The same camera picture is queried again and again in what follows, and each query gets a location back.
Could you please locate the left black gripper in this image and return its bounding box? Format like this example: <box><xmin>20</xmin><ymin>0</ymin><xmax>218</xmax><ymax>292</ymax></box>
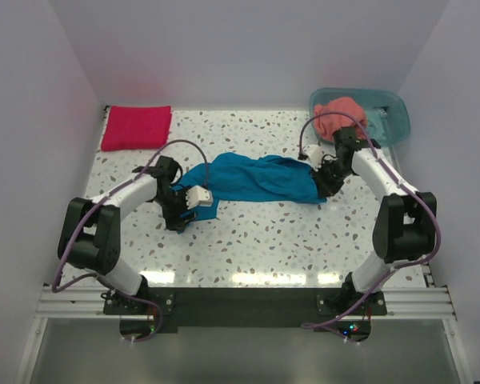
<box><xmin>154</xmin><ymin>186</ymin><xmax>198</xmax><ymax>233</ymax></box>

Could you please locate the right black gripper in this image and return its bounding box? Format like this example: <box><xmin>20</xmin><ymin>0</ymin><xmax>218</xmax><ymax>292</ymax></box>
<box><xmin>309</xmin><ymin>158</ymin><xmax>354</xmax><ymax>199</ymax></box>

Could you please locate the blue t shirt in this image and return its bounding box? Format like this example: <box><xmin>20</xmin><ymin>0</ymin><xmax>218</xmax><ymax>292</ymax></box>
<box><xmin>175</xmin><ymin>152</ymin><xmax>326</xmax><ymax>221</ymax></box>

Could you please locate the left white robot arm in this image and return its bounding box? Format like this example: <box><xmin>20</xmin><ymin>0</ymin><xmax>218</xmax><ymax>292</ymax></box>
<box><xmin>52</xmin><ymin>156</ymin><xmax>196</xmax><ymax>314</ymax></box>

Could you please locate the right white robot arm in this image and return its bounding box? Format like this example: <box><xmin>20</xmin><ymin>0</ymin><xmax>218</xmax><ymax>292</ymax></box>
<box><xmin>300</xmin><ymin>127</ymin><xmax>439</xmax><ymax>314</ymax></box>

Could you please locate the salmon t shirt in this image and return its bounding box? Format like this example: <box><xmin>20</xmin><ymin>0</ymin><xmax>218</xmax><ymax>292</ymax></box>
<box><xmin>313</xmin><ymin>97</ymin><xmax>368</xmax><ymax>142</ymax></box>

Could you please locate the teal plastic bin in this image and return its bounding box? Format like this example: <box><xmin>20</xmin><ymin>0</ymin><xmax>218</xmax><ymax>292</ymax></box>
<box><xmin>310</xmin><ymin>88</ymin><xmax>410</xmax><ymax>147</ymax></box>

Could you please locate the folded red t shirt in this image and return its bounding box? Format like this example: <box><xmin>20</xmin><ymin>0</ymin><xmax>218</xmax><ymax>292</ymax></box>
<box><xmin>101</xmin><ymin>106</ymin><xmax>172</xmax><ymax>152</ymax></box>

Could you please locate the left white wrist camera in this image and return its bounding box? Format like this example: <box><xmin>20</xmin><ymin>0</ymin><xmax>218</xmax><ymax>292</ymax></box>
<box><xmin>186</xmin><ymin>186</ymin><xmax>214</xmax><ymax>210</ymax></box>

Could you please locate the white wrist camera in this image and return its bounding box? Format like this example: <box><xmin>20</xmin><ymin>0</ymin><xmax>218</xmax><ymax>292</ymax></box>
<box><xmin>298</xmin><ymin>145</ymin><xmax>324</xmax><ymax>168</ymax></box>
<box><xmin>186</xmin><ymin>186</ymin><xmax>214</xmax><ymax>210</ymax></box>

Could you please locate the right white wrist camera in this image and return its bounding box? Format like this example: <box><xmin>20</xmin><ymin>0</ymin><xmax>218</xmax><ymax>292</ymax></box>
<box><xmin>298</xmin><ymin>145</ymin><xmax>324</xmax><ymax>168</ymax></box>

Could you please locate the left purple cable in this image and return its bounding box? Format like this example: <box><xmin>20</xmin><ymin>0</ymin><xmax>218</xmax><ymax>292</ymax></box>
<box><xmin>50</xmin><ymin>138</ymin><xmax>210</xmax><ymax>344</ymax></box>

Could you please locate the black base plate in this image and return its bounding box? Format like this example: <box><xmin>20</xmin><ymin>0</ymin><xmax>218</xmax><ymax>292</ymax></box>
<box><xmin>101</xmin><ymin>287</ymin><xmax>388</xmax><ymax>340</ymax></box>

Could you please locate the aluminium rail frame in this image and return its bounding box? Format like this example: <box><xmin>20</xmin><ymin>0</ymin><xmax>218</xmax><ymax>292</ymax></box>
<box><xmin>15</xmin><ymin>286</ymin><xmax>473</xmax><ymax>383</ymax></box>

